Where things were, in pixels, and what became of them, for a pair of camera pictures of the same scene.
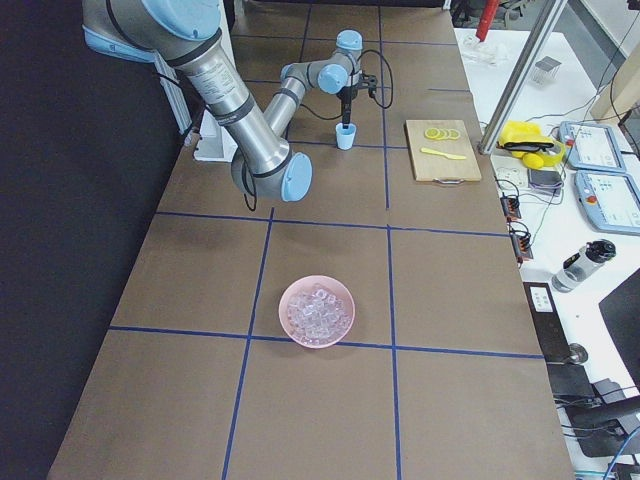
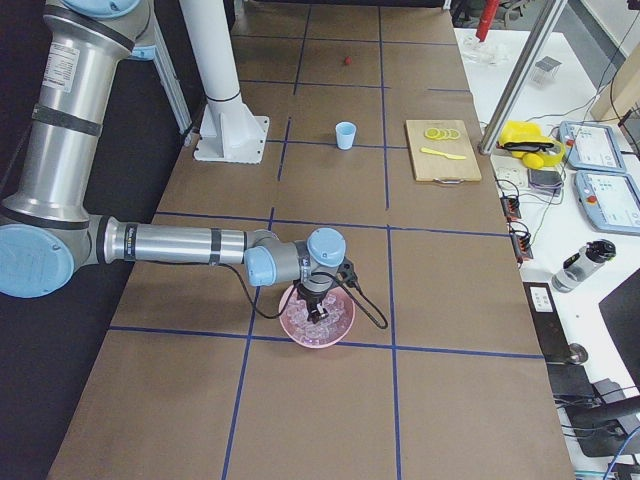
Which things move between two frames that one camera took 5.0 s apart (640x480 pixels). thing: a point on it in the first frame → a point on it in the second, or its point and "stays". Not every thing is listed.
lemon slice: x=432 y=133 stays
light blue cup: x=345 y=136 stays
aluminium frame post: x=521 y=77 stays
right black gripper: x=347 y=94 → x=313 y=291
